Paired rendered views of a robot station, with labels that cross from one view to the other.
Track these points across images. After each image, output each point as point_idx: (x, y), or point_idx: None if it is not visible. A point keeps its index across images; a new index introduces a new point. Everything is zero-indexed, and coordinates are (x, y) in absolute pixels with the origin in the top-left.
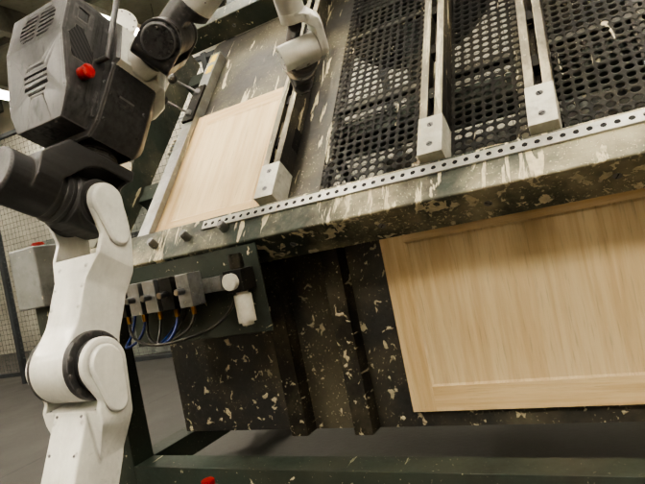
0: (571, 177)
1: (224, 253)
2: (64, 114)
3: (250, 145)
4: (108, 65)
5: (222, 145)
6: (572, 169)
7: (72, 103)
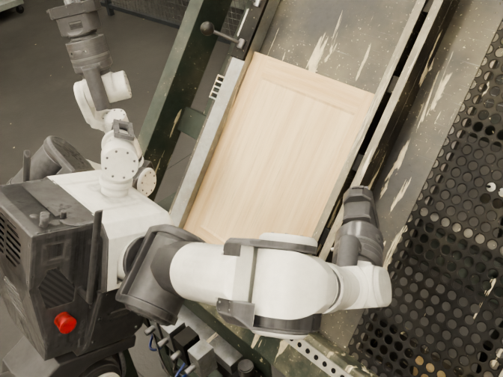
0: None
1: (239, 339)
2: (49, 358)
3: (299, 176)
4: (94, 292)
5: (270, 141)
6: None
7: (55, 350)
